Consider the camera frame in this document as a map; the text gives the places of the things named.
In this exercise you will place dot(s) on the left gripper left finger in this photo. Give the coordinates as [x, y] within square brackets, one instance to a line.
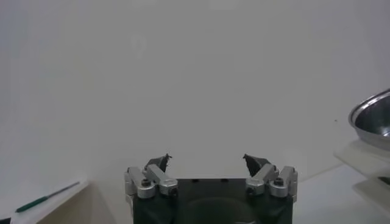
[158, 179]

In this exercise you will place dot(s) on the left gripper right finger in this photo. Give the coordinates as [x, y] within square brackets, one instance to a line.
[262, 178]

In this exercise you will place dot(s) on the perforated stainless steamer basket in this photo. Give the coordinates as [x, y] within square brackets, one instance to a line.
[371, 118]

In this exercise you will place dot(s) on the white side table with tool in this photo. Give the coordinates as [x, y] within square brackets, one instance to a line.
[73, 210]

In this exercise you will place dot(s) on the small black object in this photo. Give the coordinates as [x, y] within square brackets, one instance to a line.
[4, 221]

